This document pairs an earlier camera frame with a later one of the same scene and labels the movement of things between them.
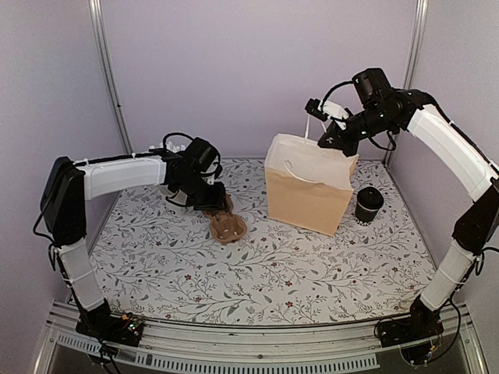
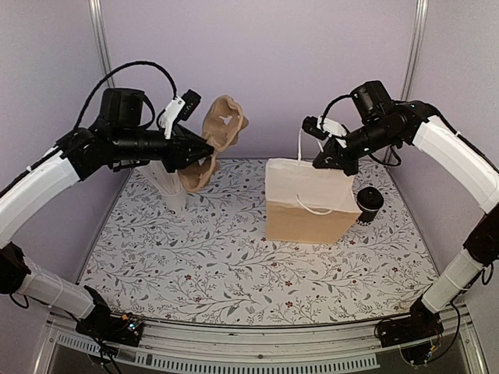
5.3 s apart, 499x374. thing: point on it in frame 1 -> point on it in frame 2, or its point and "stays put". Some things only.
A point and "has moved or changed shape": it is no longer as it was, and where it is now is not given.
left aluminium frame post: x=95 y=8 stays put
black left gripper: x=216 y=202 -> x=183 y=141
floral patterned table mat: x=157 y=261 stays put
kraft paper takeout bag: x=307 y=184 has moved or changed shape
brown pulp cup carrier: x=224 y=226 -> x=223 y=121
